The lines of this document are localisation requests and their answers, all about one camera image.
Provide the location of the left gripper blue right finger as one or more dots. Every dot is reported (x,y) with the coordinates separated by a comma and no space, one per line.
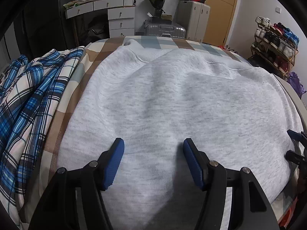
(197,163)

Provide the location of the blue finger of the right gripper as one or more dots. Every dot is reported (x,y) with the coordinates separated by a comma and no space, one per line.
(293,157)
(297,136)

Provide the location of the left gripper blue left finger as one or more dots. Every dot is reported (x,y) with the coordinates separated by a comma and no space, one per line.
(109,162)

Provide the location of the light grey hoodie sweatshirt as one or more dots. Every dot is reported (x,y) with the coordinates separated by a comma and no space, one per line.
(156,98)

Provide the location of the red plastic stool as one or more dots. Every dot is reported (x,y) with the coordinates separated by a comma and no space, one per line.
(288,219)

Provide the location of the purple plastic bag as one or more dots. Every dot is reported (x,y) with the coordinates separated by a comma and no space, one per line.
(296,84)

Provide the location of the wooden shoe rack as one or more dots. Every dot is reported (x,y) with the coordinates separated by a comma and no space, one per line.
(276,44)

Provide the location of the blue white plaid shirt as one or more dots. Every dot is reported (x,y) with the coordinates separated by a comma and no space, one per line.
(30,93)

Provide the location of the checkered bed sheet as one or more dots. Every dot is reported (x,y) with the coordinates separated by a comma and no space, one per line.
(93,55)

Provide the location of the silver hard-shell suitcase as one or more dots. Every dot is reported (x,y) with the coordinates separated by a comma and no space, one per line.
(161,29)

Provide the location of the white tall suitcase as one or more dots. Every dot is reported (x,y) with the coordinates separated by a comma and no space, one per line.
(193,17)

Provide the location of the white drawer desk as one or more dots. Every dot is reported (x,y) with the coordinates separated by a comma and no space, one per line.
(120,15)

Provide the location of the wooden door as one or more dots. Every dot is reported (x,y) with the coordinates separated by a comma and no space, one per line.
(219,22)

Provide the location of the wrapped flower bouquet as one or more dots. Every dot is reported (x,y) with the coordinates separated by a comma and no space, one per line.
(158,7)

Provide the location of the black wardrobe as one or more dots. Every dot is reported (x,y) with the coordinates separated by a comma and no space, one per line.
(33,27)

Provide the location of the white wall switch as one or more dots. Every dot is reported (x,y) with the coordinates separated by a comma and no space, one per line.
(278,10)

